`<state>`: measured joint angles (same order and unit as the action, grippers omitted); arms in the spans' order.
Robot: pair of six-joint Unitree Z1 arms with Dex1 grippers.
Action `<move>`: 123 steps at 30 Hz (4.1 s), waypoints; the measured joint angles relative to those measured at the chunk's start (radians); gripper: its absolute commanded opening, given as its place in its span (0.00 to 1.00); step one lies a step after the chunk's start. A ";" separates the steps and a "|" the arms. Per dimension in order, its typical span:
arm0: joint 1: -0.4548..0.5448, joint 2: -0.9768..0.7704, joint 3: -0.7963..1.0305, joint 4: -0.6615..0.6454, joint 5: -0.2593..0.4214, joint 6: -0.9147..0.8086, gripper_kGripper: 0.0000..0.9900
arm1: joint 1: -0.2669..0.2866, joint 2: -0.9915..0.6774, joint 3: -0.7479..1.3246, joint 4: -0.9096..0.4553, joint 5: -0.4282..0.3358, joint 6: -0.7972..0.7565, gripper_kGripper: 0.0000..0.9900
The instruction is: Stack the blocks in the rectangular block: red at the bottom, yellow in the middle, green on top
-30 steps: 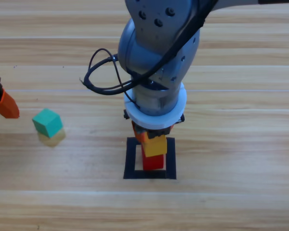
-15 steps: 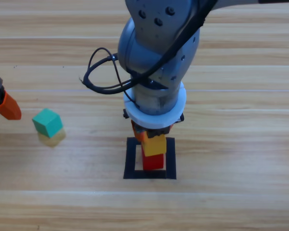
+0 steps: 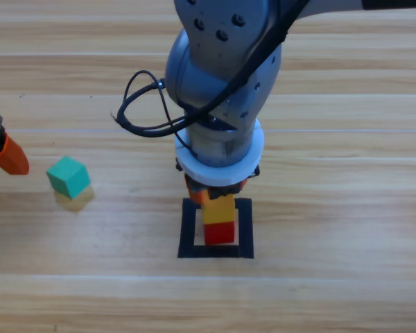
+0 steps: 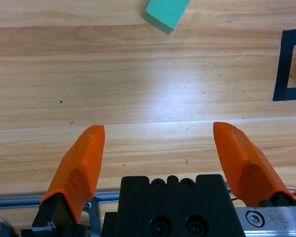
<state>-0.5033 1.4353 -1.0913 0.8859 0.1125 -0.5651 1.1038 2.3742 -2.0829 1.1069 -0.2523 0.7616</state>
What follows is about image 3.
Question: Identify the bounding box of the yellow wooden cube block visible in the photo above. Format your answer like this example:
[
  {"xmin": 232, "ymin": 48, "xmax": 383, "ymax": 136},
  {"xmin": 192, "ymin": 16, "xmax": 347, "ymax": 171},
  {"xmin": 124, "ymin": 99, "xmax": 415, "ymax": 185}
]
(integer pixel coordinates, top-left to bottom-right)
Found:
[{"xmin": 200, "ymin": 193, "xmax": 236, "ymax": 226}]

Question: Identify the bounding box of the red wooden cube block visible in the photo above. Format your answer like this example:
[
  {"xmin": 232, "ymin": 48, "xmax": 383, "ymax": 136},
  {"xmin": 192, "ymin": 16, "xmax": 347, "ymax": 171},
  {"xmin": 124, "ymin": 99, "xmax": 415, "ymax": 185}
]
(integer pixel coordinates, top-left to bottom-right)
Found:
[{"xmin": 203, "ymin": 221, "xmax": 236, "ymax": 246}]

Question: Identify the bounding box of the thin black arm wire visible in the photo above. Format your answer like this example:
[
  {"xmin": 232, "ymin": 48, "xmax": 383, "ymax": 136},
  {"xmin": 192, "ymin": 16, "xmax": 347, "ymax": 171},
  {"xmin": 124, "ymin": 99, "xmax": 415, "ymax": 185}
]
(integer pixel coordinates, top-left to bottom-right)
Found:
[{"xmin": 123, "ymin": 70, "xmax": 199, "ymax": 160}]

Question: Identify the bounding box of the black tape square outline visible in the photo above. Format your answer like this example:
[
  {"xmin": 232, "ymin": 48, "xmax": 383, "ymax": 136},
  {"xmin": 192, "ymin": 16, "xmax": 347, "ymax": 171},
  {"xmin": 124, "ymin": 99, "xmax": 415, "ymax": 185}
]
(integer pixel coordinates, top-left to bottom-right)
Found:
[{"xmin": 177, "ymin": 197, "xmax": 254, "ymax": 259}]

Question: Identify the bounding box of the thick black camera cable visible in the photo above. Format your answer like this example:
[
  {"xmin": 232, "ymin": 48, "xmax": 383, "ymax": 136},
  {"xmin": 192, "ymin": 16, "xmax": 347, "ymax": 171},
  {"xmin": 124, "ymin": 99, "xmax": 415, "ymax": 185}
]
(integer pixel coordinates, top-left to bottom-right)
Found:
[{"xmin": 110, "ymin": 0, "xmax": 311, "ymax": 139}]

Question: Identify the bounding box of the green wooden cube block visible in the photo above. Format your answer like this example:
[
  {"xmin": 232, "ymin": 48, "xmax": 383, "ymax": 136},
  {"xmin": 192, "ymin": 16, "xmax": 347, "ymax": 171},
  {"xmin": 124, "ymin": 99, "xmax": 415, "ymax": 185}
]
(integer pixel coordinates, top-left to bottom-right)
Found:
[{"xmin": 46, "ymin": 155, "xmax": 92, "ymax": 200}]

